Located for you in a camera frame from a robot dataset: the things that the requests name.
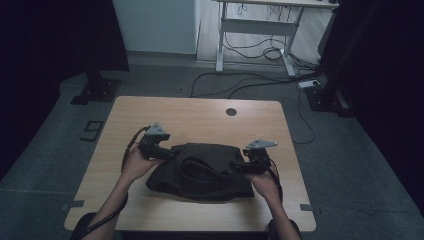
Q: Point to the white metal desk frame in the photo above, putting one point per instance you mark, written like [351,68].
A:
[260,26]

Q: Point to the round dark table grommet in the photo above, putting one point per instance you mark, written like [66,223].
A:
[231,111]

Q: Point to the person's left dark sleeve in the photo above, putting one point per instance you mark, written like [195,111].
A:
[80,225]

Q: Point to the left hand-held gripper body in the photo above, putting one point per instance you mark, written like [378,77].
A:
[151,146]

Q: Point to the black stand with long base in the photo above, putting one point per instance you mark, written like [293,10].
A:
[328,100]

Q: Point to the person's left hand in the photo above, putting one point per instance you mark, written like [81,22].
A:
[136,166]

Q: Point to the person's dark sleeve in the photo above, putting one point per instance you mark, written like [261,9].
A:
[271,230]
[80,225]

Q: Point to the black stand with square base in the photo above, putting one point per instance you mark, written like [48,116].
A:
[96,90]

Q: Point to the white power strip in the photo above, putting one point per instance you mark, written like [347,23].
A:
[308,84]

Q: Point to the grey floor tape strip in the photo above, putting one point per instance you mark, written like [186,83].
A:
[71,206]
[311,208]

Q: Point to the person's right dark sleeve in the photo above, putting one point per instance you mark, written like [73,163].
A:
[271,230]

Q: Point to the dark curtain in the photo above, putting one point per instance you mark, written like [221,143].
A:
[43,50]
[393,83]

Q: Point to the black floor tape mark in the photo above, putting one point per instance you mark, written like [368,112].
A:
[87,137]

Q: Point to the dark pleated skirt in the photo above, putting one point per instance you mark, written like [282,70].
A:
[206,166]

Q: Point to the person's right hand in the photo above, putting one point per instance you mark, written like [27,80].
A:
[265,185]

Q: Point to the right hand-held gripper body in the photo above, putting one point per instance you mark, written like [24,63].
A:
[256,160]

